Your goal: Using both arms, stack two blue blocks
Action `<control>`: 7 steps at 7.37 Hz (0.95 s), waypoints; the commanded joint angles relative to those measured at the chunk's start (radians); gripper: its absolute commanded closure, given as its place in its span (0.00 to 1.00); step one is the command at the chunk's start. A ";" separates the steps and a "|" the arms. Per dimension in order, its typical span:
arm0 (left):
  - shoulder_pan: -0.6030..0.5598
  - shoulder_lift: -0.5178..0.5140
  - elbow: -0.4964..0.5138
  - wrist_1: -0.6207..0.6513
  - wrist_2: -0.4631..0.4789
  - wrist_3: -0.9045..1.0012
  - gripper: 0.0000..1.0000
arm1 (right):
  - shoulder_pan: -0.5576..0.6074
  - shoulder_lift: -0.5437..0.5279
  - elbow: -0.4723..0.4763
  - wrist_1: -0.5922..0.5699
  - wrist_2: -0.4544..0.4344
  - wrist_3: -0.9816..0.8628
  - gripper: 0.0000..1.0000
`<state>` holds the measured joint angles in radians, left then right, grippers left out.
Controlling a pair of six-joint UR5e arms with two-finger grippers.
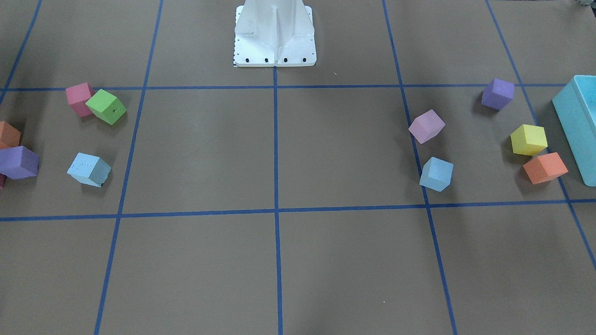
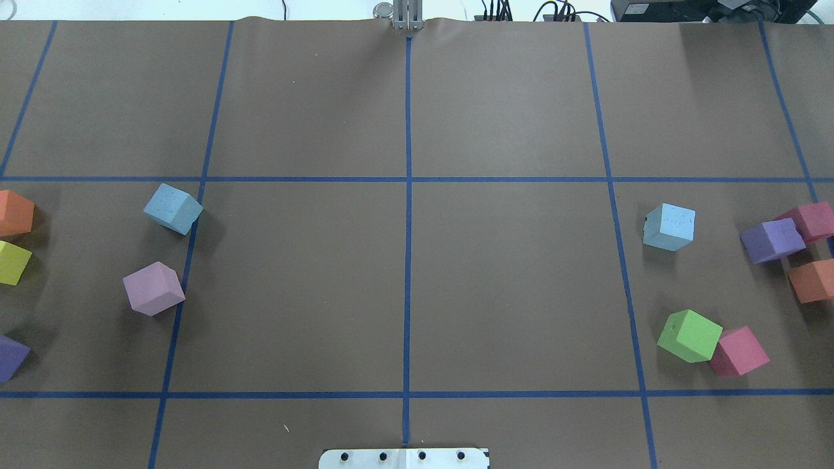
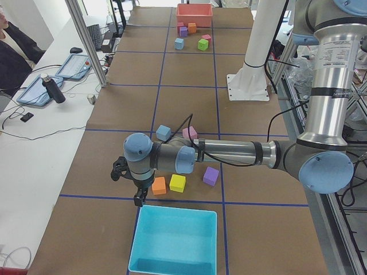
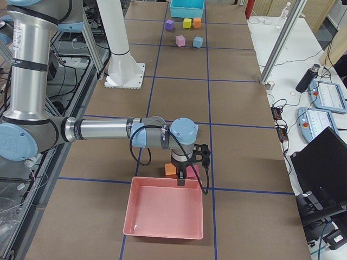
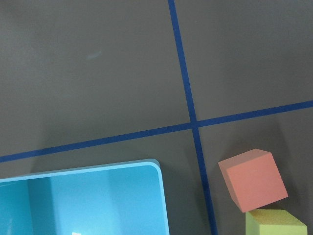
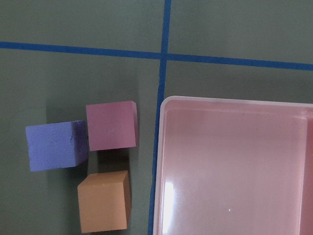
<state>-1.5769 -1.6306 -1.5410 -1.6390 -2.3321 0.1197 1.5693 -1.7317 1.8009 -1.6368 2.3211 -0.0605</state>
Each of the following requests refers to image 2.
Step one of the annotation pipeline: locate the purple foam cube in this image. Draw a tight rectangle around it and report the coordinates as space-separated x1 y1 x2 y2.
740 218 807 264
1 335 31 383

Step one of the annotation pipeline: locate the yellow foam cube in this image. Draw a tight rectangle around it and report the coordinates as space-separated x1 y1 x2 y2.
1 241 33 285

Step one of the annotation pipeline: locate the black monitor base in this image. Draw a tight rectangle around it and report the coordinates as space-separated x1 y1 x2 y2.
610 1 817 24

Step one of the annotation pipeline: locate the grey metal clamp post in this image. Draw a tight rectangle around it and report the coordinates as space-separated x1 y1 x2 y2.
372 0 425 31

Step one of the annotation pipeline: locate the light blue foam cube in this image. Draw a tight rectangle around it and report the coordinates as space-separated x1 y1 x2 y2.
143 183 203 235
642 204 697 252

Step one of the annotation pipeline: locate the brown paper table cover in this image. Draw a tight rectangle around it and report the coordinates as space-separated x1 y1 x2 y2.
2 18 832 468

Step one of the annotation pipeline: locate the orange foam cube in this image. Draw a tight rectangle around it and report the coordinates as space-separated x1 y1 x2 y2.
788 259 833 304
1 190 35 237

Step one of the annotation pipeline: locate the lilac pink foam cube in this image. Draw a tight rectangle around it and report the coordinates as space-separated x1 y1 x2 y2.
122 262 186 317

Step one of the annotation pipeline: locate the black cables bundle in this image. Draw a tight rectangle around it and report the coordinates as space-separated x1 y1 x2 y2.
473 0 612 23

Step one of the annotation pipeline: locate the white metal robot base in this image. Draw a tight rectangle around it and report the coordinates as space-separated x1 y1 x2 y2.
318 448 491 468

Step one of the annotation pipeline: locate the green foam cube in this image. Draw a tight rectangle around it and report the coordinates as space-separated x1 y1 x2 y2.
657 309 723 363

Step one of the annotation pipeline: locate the magenta pink foam cube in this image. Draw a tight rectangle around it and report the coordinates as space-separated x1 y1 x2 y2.
774 201 833 244
709 326 769 377

